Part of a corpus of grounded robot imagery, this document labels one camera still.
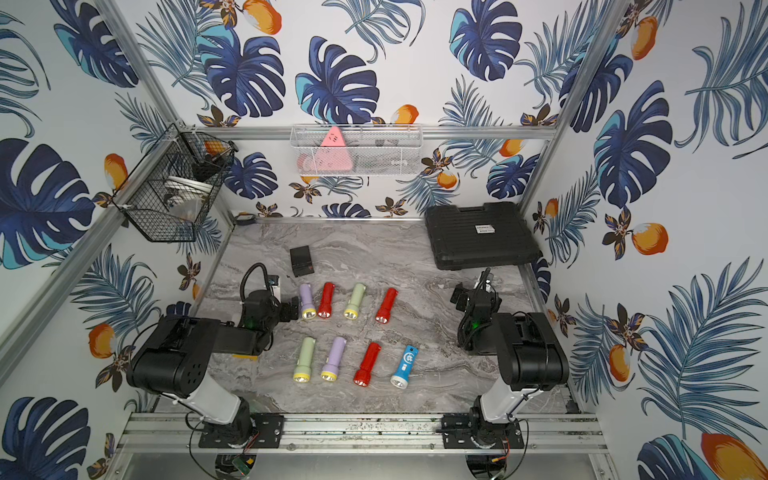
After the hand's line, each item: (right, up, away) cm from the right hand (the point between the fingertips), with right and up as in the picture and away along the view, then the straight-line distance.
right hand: (478, 288), depth 95 cm
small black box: (-59, +8, +8) cm, 60 cm away
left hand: (-63, -2, 0) cm, 63 cm away
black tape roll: (-86, +25, +25) cm, 93 cm away
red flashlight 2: (-30, -8, -3) cm, 32 cm away
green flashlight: (-52, -21, -14) cm, 58 cm away
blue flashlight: (-24, -20, -14) cm, 34 cm away
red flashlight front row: (-36, -23, -14) cm, 45 cm away
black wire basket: (-96, +29, -5) cm, 100 cm away
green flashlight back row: (-39, -2, +2) cm, 39 cm away
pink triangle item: (-46, +41, -5) cm, 61 cm away
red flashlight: (-49, -6, -2) cm, 49 cm away
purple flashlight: (-54, -7, -3) cm, 54 cm away
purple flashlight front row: (-45, -21, -14) cm, 52 cm away
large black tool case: (+10, +18, +14) cm, 25 cm away
